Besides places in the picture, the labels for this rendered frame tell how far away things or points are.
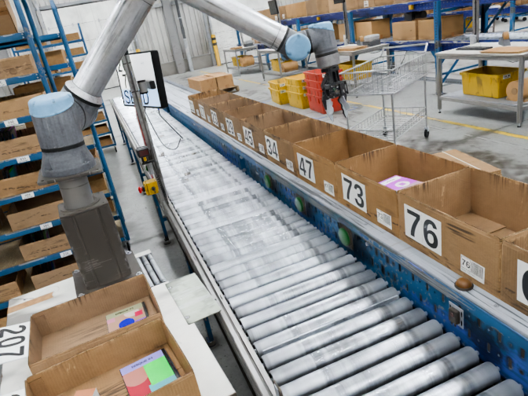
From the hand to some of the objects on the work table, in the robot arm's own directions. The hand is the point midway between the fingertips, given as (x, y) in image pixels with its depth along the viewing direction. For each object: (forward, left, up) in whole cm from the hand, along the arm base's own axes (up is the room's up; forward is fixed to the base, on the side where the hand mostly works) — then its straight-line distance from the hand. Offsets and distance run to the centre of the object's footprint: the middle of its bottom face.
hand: (338, 116), depth 183 cm
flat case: (-98, -23, -49) cm, 112 cm away
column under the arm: (-102, +20, -50) cm, 115 cm away
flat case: (-96, -53, -49) cm, 120 cm away
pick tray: (-106, -55, -50) cm, 129 cm away
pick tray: (-107, -23, -50) cm, 120 cm away
